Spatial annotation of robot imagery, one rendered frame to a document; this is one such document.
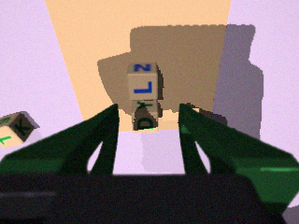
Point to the tan flat mat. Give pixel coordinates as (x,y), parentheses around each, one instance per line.
(99,38)

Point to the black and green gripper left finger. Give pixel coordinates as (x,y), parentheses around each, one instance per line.
(67,152)

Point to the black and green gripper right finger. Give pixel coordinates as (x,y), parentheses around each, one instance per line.
(273,172)

